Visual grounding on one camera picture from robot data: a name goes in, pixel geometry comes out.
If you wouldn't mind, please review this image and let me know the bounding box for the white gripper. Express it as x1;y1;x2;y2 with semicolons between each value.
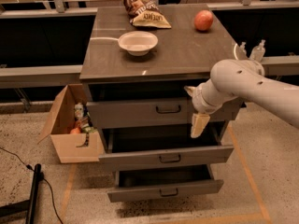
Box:
184;86;221;138

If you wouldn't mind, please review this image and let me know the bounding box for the grey top drawer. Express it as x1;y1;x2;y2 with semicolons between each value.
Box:
86;93;245;130

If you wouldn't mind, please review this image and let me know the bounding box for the grey drawer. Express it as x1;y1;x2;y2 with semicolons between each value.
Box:
99;123;234;172
107;164;224;203
86;93;245;130

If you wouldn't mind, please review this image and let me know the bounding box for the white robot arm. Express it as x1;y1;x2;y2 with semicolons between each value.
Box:
184;60;299;138

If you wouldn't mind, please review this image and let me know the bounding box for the grey drawer cabinet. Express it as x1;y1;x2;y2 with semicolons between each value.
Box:
79;3;257;147

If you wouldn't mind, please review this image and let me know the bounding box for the grey bottom drawer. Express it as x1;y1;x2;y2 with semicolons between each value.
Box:
107;164;224;203

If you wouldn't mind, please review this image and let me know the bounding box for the grey middle drawer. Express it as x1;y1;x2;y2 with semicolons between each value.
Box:
99;123;234;172

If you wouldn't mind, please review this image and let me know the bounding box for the small clear bottle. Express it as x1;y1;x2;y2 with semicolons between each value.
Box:
239;42;247;57

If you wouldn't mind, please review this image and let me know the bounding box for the white bowl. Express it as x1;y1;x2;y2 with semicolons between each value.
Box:
118;31;158;56

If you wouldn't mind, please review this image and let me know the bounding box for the red apple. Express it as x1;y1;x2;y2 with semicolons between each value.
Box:
193;10;213;32

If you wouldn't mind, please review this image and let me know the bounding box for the brown chip bag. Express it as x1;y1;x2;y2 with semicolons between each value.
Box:
122;0;171;29

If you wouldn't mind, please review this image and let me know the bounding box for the green packet in box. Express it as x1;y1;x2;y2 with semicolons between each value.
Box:
81;126;96;133

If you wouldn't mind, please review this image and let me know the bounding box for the white packet in box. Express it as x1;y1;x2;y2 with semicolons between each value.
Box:
74;103;84;120

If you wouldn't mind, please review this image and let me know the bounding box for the orange fruit in box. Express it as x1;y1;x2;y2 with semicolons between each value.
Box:
70;128;81;134

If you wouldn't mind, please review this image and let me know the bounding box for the cardboard box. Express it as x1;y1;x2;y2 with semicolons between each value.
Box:
38;84;104;163

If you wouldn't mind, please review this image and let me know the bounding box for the black stand leg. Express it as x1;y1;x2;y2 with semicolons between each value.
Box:
0;163;43;224

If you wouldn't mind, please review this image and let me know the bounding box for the black cable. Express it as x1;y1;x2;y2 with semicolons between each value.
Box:
0;146;64;224

